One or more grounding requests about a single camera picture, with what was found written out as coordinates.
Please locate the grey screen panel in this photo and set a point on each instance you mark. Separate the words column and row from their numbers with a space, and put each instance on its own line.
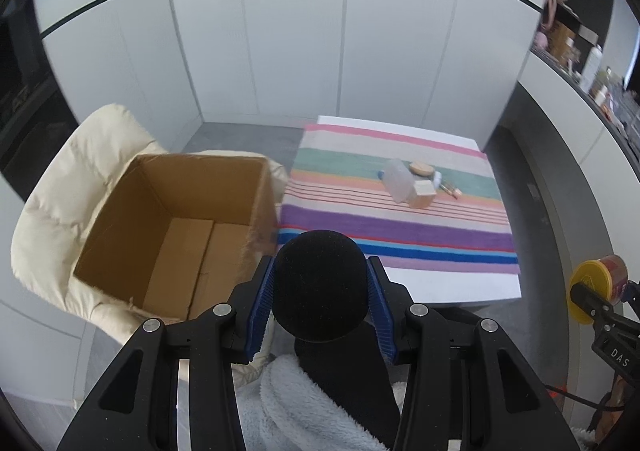
column 627, row 56

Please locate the beige cube box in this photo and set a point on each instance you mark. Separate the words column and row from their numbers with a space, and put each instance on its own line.
column 422, row 195

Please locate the red jar yellow lid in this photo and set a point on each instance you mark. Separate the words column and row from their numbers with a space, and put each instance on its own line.
column 597, row 273

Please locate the person's right forearm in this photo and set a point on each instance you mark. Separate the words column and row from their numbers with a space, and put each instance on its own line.
column 625, row 401

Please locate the tall white bottle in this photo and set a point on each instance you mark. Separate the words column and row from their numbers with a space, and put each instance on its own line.
column 590, row 68

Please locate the white floor socket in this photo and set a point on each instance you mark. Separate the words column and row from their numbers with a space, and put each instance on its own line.
column 532, row 190

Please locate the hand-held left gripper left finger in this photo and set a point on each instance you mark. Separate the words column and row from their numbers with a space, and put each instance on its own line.
column 260, row 311

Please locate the pink fluffy ball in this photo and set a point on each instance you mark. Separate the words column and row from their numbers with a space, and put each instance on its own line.
column 540, row 39

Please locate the white round compact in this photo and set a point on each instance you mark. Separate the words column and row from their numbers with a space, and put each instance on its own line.
column 437, row 177

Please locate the black glossy panel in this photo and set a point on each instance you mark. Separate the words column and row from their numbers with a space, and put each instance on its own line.
column 30, row 131

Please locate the small brown paw-print box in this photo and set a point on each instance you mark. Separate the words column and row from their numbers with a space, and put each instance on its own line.
column 562, row 38

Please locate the cardboard box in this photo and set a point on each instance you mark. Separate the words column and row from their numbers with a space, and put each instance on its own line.
column 180, row 191

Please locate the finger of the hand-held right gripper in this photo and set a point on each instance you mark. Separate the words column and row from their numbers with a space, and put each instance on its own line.
column 634, row 296
column 585, row 296

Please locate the translucent square bottle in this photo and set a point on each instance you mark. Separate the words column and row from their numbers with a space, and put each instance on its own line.
column 397, row 181

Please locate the black round puff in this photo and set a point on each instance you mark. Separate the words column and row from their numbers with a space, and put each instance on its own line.
column 320, row 286

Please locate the striped cloth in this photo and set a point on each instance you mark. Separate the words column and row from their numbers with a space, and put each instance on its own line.
column 400, row 231

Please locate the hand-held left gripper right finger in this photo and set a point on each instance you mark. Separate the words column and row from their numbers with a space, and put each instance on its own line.
column 380, row 311

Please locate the cream padded chair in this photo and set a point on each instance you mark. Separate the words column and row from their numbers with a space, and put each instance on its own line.
column 65, row 191

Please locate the person's left leg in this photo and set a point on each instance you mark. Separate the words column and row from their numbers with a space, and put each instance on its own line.
column 345, row 381

